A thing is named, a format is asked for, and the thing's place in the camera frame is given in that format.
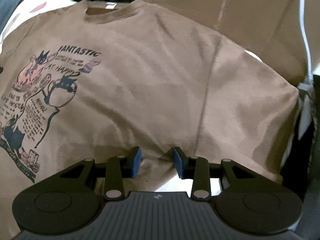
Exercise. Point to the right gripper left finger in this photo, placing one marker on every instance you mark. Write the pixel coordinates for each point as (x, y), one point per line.
(118, 168)

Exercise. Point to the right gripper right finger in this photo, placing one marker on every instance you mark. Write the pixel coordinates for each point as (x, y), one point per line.
(194, 168)

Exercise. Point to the brown printed t-shirt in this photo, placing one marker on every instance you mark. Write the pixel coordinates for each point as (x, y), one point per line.
(78, 84)

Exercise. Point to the brown cardboard box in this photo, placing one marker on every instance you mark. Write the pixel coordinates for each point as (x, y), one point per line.
(274, 30)

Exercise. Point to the white bear print bedsheet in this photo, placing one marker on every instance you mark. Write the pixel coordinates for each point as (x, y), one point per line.
(30, 8)

